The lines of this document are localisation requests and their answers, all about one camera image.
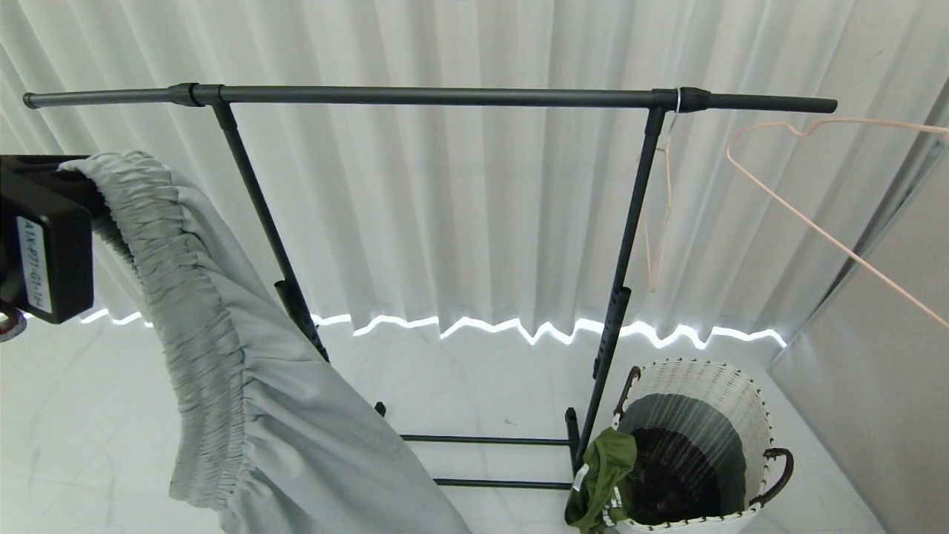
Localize white laundry basket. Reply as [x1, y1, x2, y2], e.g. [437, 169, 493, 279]
[593, 358, 796, 533]

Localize pink clothes hanger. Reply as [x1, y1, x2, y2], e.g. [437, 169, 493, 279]
[643, 111, 680, 293]
[725, 117, 949, 331]

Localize green garment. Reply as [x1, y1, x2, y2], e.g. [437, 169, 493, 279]
[565, 426, 638, 533]

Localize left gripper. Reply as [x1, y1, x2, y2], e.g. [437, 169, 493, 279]
[0, 191, 96, 326]

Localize black clothes rack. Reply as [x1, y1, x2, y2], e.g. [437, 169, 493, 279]
[22, 83, 839, 492]

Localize pale grey shorts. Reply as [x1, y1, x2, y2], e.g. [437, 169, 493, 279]
[59, 151, 472, 534]

